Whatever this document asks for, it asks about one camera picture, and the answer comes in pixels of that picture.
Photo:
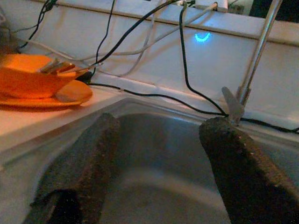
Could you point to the chrome faucet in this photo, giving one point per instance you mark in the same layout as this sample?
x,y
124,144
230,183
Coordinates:
x,y
259,51

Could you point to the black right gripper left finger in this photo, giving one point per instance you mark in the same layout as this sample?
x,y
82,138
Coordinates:
x,y
93,151

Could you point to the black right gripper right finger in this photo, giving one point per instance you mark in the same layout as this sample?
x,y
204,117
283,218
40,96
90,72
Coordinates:
x,y
238,168

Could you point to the orange plate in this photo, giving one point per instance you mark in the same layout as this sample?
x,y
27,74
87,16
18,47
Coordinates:
x,y
35,102

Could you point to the stainless steel sink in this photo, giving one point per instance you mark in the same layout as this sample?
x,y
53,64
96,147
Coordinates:
x,y
163,144

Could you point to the small tan oval object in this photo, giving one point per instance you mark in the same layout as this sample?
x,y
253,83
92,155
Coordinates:
x,y
74,92

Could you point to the flat black adapter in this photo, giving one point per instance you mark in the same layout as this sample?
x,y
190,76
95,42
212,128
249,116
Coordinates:
x,y
85,75

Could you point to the metal spoon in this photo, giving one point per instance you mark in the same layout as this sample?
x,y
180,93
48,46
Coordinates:
x,y
50,66

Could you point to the orange bowl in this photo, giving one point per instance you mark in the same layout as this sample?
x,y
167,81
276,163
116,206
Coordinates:
x,y
28,81

